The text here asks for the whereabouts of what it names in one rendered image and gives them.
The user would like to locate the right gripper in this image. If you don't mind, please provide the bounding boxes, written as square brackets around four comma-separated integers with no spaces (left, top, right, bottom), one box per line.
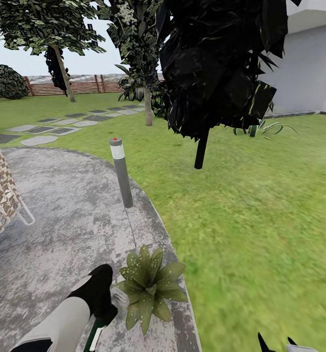
[258,333,295,352]

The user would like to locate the insectifuge atomizer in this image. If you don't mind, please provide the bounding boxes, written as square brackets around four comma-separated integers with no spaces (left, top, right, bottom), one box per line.
[84,317,105,352]

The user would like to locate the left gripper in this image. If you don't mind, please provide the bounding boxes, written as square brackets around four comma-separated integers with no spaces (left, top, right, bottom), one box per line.
[93,294,118,326]

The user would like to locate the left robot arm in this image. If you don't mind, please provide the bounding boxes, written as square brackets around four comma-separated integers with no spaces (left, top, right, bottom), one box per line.
[9,264,129,352]

